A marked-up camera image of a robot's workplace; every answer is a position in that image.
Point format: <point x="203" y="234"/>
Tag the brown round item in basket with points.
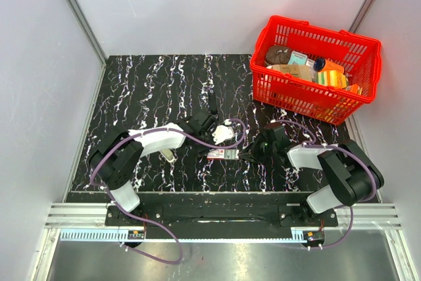
<point x="277" y="54"/>

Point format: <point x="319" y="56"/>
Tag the teal small box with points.
<point x="297" y="58"/>

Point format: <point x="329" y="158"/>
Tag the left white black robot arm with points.
<point x="118" y="153"/>

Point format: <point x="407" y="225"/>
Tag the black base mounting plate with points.
<point x="285" y="209"/>

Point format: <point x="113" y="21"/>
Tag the brown cardboard box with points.
<point x="303" y="72"/>

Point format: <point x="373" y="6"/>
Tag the red white staple box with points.
<point x="223" y="154"/>

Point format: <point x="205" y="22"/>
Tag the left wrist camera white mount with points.
<point x="223" y="132"/>

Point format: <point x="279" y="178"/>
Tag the red plastic shopping basket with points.
<point x="359" y="55"/>

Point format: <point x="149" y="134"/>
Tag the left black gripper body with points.
<point x="206" y="137"/>

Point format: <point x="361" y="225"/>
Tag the green orange striped package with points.
<point x="332" y="78"/>

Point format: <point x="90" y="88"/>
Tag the white toothed strip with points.
<point x="156" y="235"/>

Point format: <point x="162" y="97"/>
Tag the orange bottle dark cap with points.
<point x="323" y="64"/>

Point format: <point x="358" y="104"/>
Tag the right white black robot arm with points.
<point x="352" y="177"/>

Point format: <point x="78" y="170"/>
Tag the beige white stapler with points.
<point x="168" y="155"/>

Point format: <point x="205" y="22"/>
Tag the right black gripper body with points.
<point x="261" y="149"/>

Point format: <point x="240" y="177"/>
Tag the aluminium frame rail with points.
<point x="99" y="215"/>

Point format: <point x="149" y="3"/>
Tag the orange small package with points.
<point x="354" y="88"/>

